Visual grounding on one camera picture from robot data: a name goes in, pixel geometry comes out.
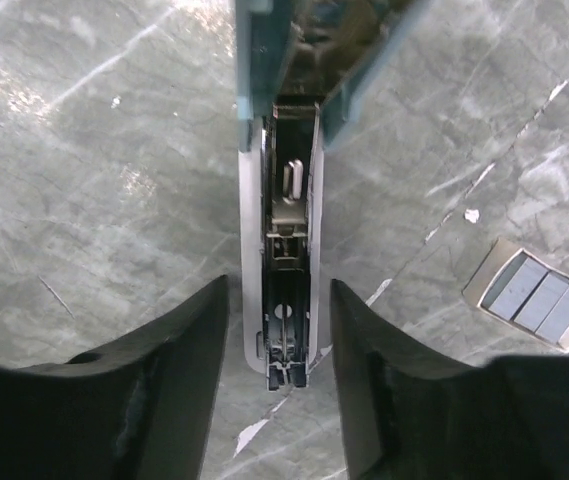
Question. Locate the staple tray with staples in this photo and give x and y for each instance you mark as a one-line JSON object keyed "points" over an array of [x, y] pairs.
{"points": [[518, 288]]}

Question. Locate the blue stapler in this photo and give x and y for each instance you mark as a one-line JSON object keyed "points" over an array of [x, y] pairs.
{"points": [[302, 68]]}

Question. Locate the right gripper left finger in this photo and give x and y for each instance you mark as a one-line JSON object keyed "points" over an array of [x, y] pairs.
{"points": [[138, 407]]}

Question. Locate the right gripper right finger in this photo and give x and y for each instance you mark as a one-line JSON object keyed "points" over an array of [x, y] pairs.
{"points": [[410, 412]]}

